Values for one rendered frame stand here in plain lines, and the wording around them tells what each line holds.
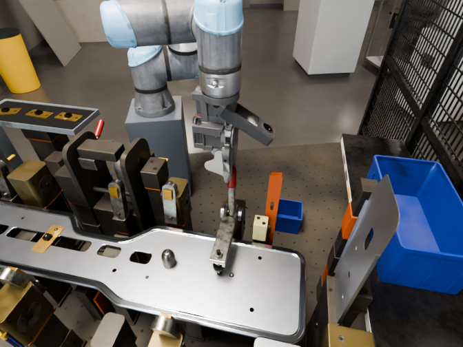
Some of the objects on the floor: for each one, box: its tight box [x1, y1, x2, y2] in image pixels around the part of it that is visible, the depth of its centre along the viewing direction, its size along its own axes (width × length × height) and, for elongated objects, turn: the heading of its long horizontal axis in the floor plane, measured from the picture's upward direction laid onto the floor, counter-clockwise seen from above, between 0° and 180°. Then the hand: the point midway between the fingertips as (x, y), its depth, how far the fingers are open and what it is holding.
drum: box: [0, 28, 41, 94], centre depth 361 cm, size 44×44×70 cm
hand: (231, 173), depth 65 cm, fingers open, 3 cm apart
